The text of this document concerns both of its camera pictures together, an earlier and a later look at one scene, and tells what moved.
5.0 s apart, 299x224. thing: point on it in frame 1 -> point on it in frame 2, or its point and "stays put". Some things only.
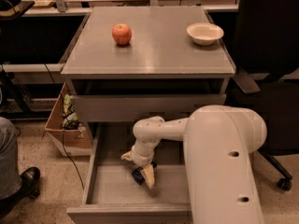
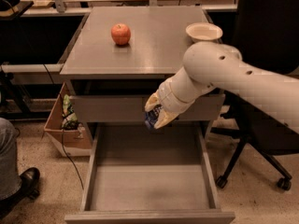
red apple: x=121 y=34 stays put
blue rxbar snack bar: x=138 y=175 -> x=151 y=116
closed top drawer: x=135 y=107 stays put
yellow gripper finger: x=128 y=156 -> x=152 y=102
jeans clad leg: x=10 y=170 stays put
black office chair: x=267 y=47 stays put
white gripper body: x=139 y=159 -> x=167 y=99
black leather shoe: x=30 y=187 stays put
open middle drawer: x=110 y=196 stays put
